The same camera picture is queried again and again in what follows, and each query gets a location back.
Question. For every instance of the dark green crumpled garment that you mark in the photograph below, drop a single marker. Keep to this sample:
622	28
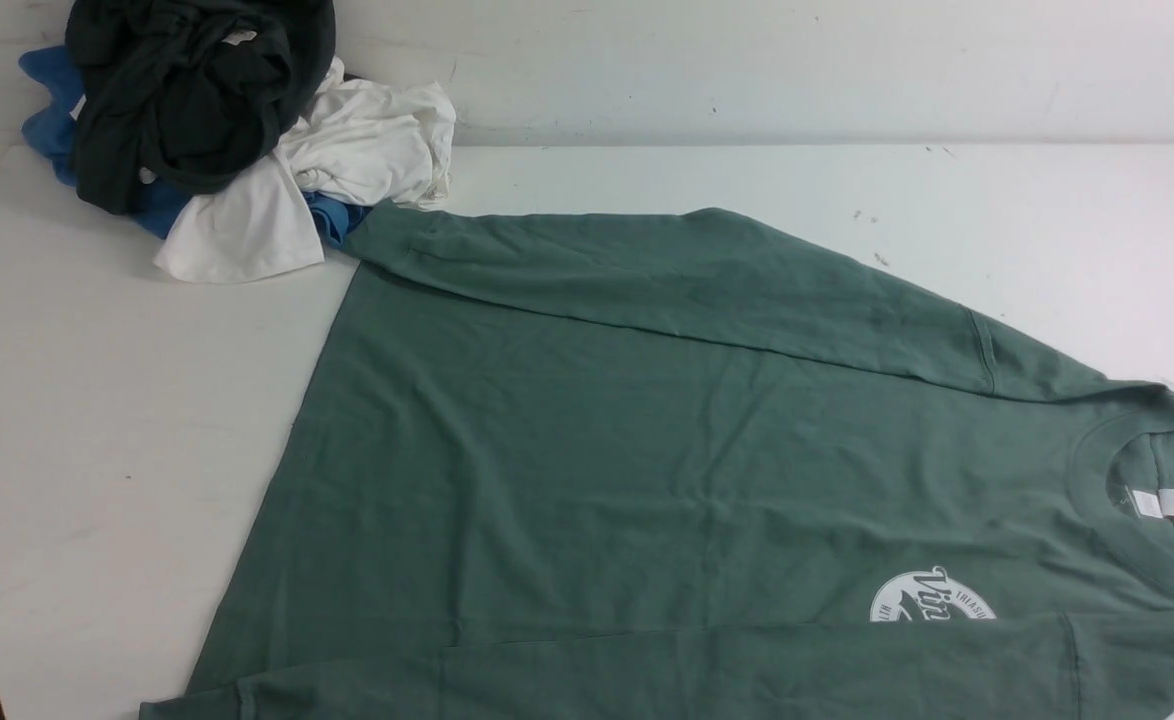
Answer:
193	92

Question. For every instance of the green long-sleeve top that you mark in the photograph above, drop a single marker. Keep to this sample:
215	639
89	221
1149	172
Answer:
618	467

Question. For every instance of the white crumpled garment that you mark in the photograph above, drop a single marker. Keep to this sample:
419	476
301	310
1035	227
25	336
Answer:
356	144

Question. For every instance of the blue crumpled garment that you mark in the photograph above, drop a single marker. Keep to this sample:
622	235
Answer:
51	131

